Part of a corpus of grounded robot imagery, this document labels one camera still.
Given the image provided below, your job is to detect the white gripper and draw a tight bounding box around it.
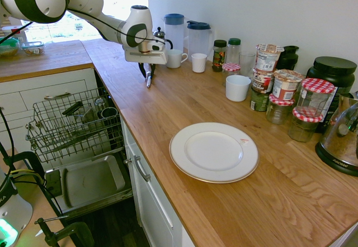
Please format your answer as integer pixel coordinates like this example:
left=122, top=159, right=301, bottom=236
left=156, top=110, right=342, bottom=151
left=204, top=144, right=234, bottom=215
left=124, top=45, right=168, bottom=79

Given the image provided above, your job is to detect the metal spoon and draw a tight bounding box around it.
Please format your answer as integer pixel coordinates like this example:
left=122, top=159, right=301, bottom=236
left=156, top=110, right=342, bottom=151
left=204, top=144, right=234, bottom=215
left=145, top=71, right=155, bottom=89

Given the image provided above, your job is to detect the open dishwasher door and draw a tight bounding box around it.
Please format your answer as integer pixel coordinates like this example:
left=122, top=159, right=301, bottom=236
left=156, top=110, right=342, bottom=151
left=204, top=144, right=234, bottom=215
left=44, top=154, right=134, bottom=220

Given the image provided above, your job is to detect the glass French press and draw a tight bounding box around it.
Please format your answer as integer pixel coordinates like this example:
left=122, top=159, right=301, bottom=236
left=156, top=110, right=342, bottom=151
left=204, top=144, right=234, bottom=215
left=153, top=26, right=173, bottom=51

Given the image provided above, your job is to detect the tall pitcher with blue lid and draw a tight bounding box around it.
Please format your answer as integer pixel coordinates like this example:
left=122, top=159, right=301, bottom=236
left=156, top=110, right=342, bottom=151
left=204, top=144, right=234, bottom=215
left=163, top=13, right=185, bottom=54

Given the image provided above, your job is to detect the white ribbed cup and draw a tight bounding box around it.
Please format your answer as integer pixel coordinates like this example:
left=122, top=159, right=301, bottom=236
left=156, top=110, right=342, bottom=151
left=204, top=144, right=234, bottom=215
left=191, top=53, right=208, bottom=74

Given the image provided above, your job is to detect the clear pitcher with dark lid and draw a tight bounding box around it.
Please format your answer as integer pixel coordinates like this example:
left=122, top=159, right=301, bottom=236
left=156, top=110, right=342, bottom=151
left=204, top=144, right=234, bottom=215
left=186, top=20, right=215, bottom=62

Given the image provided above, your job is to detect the dark cup in rack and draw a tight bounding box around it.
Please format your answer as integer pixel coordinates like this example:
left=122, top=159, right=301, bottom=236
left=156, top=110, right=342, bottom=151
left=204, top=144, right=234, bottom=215
left=101, top=107, right=119, bottom=118

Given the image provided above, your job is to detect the clear glass in rack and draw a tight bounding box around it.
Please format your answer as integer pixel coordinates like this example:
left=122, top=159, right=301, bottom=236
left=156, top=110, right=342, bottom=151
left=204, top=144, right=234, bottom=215
left=94, top=97, right=107, bottom=112

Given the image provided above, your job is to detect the spice jar with black lid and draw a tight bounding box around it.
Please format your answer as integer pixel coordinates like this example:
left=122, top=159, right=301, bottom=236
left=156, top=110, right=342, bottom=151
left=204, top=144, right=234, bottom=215
left=211, top=39, right=228, bottom=73

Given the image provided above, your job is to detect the small jar with checkered lid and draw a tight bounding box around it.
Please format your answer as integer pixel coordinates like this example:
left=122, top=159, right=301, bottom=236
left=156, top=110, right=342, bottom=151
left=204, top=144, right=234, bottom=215
left=222, top=63, right=242, bottom=87

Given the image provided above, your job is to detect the black utensil in rack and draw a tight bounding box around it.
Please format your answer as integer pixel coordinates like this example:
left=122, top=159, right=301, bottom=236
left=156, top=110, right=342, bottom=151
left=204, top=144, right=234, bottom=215
left=62, top=101, right=84, bottom=116

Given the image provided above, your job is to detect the clear jar with green lid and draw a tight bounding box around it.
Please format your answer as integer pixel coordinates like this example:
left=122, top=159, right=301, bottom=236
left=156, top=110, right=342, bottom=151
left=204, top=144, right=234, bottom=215
left=226, top=37, right=242, bottom=65

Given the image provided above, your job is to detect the wide white cup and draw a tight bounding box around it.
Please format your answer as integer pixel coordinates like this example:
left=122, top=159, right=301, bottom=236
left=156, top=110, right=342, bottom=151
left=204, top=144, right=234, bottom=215
left=225, top=75, right=252, bottom=102

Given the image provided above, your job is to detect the clear drinking glass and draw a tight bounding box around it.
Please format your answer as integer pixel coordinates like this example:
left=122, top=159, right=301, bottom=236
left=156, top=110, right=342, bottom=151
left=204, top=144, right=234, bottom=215
left=239, top=51, right=257, bottom=77

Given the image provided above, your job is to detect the white plate with gold rim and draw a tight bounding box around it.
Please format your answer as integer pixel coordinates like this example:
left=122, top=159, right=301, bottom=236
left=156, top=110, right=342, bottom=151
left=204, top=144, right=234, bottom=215
left=168, top=122, right=260, bottom=184

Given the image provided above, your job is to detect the dark red oatmeal cup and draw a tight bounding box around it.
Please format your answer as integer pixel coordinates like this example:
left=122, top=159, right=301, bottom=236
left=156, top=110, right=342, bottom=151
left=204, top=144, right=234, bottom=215
left=252, top=68, right=275, bottom=94

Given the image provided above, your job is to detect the green tin can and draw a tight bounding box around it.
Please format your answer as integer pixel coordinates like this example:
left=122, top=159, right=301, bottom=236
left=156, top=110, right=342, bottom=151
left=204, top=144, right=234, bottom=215
left=249, top=87, right=271, bottom=112

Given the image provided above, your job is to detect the glass food container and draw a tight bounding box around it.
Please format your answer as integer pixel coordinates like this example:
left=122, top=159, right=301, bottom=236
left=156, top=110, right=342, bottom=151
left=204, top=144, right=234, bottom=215
left=21, top=40, right=45, bottom=56

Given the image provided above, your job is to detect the oatmeal cup with white label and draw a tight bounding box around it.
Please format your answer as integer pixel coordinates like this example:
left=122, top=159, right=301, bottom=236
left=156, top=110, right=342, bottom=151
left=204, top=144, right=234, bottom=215
left=255, top=44, right=285, bottom=73

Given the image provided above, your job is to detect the glass jar with checkered lid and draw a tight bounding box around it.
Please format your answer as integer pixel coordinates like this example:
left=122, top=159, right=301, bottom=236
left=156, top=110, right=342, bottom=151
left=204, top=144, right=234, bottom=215
left=287, top=107, right=323, bottom=143
left=265, top=93, right=296, bottom=125

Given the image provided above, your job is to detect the red and white oatmeal cup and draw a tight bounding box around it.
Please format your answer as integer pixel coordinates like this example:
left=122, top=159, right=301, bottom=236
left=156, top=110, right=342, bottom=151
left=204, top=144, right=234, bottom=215
left=271, top=69, right=305, bottom=101

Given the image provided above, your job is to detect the white drawer cabinet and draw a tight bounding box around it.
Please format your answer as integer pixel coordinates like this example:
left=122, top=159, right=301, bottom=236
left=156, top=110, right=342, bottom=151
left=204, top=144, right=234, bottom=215
left=0, top=67, right=98, bottom=158

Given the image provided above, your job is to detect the food container with green lid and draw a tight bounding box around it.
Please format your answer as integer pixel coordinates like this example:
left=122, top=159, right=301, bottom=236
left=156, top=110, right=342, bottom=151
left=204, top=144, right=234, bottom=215
left=0, top=37, right=21, bottom=58

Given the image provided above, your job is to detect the black shaker bottle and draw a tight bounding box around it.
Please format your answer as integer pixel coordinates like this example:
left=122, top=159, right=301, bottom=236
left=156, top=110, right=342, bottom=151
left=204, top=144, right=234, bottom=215
left=275, top=45, right=300, bottom=72

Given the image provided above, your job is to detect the white container with red mark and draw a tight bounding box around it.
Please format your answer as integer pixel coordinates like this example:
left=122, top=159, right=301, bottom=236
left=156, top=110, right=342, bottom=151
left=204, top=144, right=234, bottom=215
left=1, top=25, right=29, bottom=42

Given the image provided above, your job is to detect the white base cabinet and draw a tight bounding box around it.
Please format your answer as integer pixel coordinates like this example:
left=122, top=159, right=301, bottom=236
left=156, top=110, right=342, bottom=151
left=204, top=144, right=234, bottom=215
left=120, top=117, right=196, bottom=247

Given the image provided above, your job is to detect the black bar clamp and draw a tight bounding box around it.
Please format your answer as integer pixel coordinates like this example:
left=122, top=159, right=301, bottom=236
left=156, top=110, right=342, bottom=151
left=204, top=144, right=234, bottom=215
left=0, top=142, right=70, bottom=225

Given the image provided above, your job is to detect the black detergent compartment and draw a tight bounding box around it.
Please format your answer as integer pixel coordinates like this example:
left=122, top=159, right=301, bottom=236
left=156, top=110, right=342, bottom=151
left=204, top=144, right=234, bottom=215
left=45, top=169, right=63, bottom=198

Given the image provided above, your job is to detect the large jar with checkered lid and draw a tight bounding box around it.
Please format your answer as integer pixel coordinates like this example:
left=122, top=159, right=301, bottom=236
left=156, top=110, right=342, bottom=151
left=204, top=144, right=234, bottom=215
left=295, top=78, right=336, bottom=118

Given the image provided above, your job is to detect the wooden robot mounting board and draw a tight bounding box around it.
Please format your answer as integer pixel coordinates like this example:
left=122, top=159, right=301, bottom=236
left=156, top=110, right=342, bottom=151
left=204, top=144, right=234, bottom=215
left=0, top=146, right=74, bottom=247

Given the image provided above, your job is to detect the dark green screw clamp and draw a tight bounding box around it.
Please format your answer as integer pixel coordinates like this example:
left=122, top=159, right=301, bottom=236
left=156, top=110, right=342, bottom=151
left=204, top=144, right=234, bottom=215
left=34, top=217, right=95, bottom=247

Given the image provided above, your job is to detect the black protein powder tub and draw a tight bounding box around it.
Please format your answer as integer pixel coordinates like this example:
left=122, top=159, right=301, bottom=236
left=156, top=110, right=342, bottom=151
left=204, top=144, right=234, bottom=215
left=305, top=56, right=358, bottom=135

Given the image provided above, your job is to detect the stainless steel electric kettle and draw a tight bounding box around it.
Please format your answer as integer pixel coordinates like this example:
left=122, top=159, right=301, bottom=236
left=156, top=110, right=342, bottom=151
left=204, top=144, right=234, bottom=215
left=314, top=90, right=358, bottom=177

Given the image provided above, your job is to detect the white mug with handle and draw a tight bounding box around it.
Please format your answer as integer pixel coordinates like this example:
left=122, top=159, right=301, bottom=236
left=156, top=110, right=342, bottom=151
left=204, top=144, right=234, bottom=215
left=165, top=49, right=189, bottom=69

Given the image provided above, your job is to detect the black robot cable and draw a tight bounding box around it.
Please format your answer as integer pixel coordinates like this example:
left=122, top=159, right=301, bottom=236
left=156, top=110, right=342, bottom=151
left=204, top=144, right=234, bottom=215
left=0, top=8, right=166, bottom=175

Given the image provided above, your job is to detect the metal drawer handle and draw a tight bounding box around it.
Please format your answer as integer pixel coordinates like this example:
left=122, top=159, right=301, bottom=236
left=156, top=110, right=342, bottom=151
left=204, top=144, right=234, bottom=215
left=44, top=92, right=72, bottom=100

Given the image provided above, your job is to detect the metal cabinet door handle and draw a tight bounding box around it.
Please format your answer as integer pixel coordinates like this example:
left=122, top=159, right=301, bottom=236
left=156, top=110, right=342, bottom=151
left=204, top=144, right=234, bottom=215
left=124, top=155, right=152, bottom=183

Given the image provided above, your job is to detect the wire dishwasher rack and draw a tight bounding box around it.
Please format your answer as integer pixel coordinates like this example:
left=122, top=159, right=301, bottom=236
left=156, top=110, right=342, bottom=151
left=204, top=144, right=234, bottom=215
left=25, top=87, right=125, bottom=164

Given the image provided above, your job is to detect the yellow cable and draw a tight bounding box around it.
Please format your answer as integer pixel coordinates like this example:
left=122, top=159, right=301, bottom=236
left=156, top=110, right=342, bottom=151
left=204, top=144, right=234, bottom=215
left=4, top=169, right=45, bottom=188

